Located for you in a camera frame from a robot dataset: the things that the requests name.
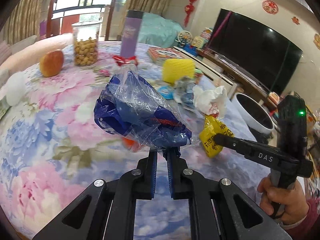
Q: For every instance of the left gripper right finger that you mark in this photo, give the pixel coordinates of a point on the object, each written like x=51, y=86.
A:
x=218, y=209

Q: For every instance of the teal covered furniture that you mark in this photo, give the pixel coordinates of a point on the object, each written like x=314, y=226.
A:
x=158, y=31

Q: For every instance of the silver blue wrapper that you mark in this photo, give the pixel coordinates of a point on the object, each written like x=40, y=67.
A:
x=183, y=91

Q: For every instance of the red apple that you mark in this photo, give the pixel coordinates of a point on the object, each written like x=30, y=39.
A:
x=51, y=63

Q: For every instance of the green carton box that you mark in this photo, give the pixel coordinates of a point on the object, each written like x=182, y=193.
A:
x=197, y=75

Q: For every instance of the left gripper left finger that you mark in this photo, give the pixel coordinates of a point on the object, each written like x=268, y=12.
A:
x=106, y=210

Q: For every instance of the black television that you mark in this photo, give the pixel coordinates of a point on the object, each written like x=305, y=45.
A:
x=260, y=51

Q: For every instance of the white round object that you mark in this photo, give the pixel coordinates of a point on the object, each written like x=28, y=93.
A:
x=15, y=88

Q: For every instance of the clear popcorn jar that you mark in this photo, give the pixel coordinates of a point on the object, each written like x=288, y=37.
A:
x=85, y=42

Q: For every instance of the purple thermos bottle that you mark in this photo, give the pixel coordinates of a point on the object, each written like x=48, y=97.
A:
x=131, y=30

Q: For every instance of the toy ferris wheel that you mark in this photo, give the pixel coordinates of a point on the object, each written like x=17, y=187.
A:
x=183, y=38

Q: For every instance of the floral tablecloth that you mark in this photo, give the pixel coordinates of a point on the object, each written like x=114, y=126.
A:
x=51, y=150

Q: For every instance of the blue clear plastic bag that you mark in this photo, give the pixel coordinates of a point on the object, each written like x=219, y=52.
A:
x=129, y=106

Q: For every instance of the red snack packet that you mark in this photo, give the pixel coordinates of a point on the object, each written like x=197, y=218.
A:
x=125, y=60

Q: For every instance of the stack of children books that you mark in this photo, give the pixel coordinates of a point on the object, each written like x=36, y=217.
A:
x=160, y=55

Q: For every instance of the white tissue wrapper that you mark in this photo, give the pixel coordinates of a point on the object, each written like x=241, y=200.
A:
x=211, y=101

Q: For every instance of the white tv cabinet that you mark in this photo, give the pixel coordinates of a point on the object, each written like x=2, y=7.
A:
x=230, y=74

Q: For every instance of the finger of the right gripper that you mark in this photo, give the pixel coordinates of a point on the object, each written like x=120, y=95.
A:
x=232, y=143

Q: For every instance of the white trash bin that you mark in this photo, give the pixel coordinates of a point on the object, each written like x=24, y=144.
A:
x=253, y=114

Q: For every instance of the right hand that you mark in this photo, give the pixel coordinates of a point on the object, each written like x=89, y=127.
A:
x=294, y=201

